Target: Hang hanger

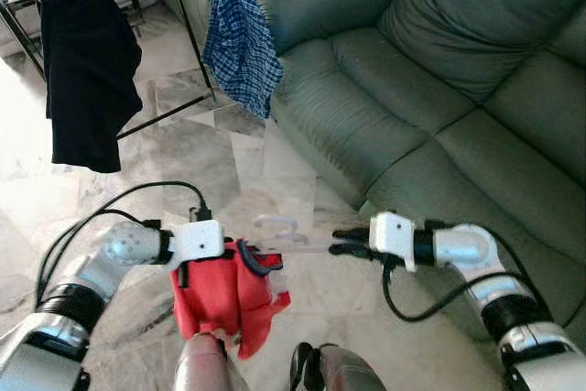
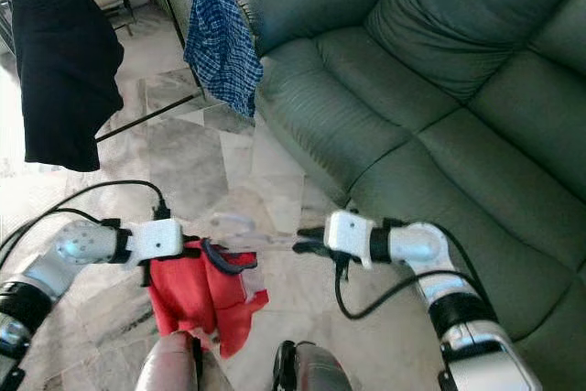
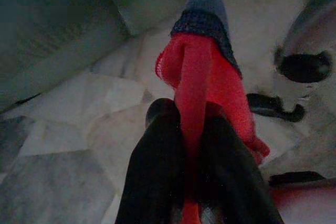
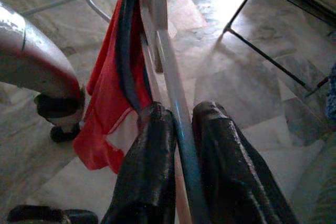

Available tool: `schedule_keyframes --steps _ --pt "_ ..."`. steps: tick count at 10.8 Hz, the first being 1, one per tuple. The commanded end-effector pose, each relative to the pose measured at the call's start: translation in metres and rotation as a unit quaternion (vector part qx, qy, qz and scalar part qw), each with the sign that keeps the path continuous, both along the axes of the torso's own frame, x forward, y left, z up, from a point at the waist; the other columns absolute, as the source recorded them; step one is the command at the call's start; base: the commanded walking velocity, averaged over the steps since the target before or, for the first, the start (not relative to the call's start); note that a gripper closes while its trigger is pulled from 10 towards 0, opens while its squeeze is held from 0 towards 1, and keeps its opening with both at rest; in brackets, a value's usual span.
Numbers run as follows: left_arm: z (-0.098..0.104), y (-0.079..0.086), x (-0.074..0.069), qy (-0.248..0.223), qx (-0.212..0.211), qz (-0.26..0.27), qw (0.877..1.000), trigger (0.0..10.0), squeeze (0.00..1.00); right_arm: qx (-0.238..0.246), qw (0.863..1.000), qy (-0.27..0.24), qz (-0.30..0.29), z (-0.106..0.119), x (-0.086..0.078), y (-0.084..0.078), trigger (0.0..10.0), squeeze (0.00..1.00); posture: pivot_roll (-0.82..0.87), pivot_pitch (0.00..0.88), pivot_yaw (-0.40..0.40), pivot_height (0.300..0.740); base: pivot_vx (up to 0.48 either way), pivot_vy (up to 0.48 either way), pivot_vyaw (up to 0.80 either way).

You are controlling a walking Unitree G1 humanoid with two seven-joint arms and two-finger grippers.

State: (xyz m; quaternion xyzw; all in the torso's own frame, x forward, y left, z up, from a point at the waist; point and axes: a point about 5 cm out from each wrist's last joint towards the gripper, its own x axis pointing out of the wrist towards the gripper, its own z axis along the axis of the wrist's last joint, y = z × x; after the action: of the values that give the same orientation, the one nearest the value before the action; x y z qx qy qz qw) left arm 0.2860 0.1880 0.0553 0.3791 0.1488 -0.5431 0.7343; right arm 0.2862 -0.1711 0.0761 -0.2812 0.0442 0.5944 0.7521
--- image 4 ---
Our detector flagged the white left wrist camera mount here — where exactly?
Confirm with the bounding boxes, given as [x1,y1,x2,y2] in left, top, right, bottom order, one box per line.
[49,113,85,133]

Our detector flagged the black clothes drying rack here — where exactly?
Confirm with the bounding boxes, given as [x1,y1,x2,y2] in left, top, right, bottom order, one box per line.
[222,0,336,98]

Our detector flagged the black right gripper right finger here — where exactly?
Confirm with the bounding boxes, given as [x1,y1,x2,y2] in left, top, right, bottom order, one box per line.
[191,100,300,224]

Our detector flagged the blue plaid garment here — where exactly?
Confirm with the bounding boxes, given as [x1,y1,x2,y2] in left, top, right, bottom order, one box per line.
[325,62,336,122]

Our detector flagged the red jersey navy trim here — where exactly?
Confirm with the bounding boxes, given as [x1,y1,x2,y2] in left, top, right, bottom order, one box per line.
[72,0,154,174]

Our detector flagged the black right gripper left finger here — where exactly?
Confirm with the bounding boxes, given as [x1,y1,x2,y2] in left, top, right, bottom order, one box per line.
[101,100,178,224]

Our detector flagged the pinkish white plastic hanger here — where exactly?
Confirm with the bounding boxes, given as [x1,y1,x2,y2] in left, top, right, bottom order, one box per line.
[138,0,208,224]

